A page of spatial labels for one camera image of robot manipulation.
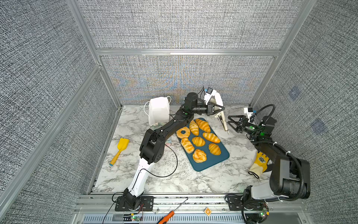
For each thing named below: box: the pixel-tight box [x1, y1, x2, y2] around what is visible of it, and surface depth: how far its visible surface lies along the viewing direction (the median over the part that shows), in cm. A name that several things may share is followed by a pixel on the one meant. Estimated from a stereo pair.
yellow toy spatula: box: [109, 138, 131, 167], surface depth 97 cm
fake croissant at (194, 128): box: [189, 119, 200, 136], surface depth 102 cm
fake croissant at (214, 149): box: [208, 143, 222, 156], surface depth 91 cm
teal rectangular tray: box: [179, 117, 230, 172], surface depth 94 cm
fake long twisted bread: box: [180, 137, 195, 154], surface depth 93 cm
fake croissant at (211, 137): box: [202, 132, 221, 144], surface depth 98 cm
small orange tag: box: [204, 207, 212, 217], surface depth 72 cm
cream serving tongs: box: [214, 110, 230, 135], surface depth 78 cm
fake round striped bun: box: [191, 136, 206, 147], surface depth 95 cm
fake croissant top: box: [195, 118, 211, 133], surface depth 104 cm
